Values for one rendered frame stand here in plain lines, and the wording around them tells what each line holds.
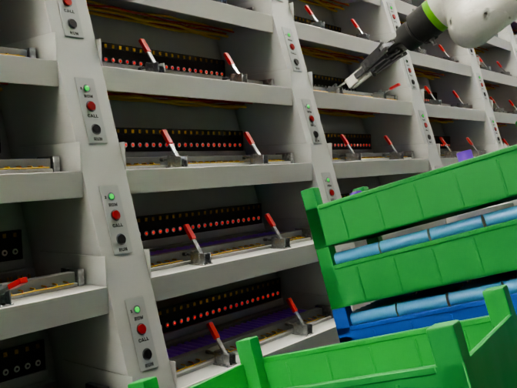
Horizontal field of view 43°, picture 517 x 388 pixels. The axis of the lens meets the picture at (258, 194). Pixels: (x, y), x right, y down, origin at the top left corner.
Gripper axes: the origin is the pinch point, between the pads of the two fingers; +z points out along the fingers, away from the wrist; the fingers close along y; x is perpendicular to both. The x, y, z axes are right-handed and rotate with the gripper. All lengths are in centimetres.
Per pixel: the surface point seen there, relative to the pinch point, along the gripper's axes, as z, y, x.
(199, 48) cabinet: 21.2, -33.5, 21.7
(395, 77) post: 7.1, 44.6, 9.7
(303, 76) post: 5.4, -18.6, 2.5
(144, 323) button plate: 18, -90, -47
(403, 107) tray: 7.4, 37.9, -3.0
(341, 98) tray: 6.9, -1.0, -2.2
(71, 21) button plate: 4, -91, 6
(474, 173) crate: -44, -90, -55
